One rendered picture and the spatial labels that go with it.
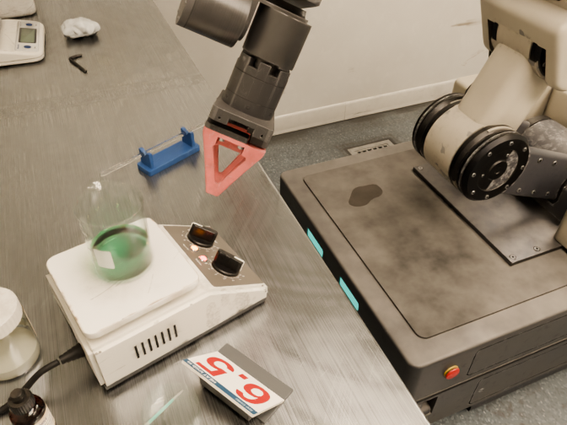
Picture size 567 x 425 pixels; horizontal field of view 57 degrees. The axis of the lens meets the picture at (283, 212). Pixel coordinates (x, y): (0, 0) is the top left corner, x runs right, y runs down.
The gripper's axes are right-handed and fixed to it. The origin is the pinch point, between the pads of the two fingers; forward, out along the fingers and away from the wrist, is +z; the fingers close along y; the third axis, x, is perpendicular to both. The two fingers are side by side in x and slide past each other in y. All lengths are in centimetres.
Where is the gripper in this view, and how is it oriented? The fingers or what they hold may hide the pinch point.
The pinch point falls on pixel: (216, 182)
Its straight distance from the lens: 59.5
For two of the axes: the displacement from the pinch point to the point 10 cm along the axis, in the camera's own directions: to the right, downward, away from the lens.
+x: 9.1, 3.7, 1.6
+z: -4.1, 8.5, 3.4
